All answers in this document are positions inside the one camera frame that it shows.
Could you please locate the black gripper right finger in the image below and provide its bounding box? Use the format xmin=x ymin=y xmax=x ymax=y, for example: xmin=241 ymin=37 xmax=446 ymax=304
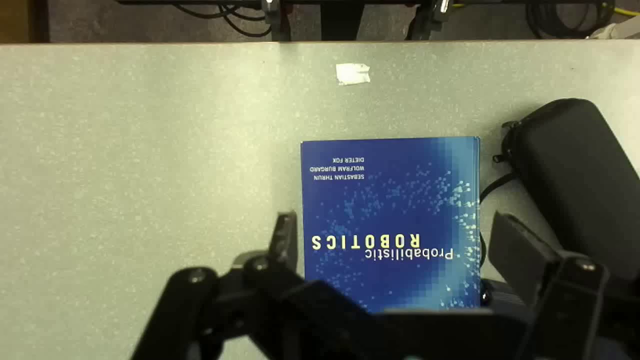
xmin=488 ymin=213 xmax=612 ymax=360

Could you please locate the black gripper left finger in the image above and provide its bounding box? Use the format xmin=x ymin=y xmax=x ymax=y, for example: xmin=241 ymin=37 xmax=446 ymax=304
xmin=130 ymin=210 xmax=362 ymax=360

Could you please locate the black zippered hard case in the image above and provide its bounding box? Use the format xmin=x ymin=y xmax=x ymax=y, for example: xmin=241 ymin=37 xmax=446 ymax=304
xmin=479 ymin=99 xmax=640 ymax=288

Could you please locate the blue Probabilistic Robotics book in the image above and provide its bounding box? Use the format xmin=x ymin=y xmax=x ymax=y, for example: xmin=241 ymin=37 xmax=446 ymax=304
xmin=298 ymin=136 xmax=485 ymax=317

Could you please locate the white tape piece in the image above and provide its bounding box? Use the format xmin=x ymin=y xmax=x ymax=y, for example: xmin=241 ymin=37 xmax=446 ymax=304
xmin=335 ymin=62 xmax=372 ymax=89

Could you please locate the black floor cable bundle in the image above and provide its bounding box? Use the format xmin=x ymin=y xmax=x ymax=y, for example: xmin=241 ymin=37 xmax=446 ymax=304
xmin=170 ymin=0 xmax=277 ymax=41

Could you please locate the yellow cable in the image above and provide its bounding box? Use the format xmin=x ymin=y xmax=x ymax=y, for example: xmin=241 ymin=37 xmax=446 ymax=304
xmin=610 ymin=5 xmax=640 ymax=21

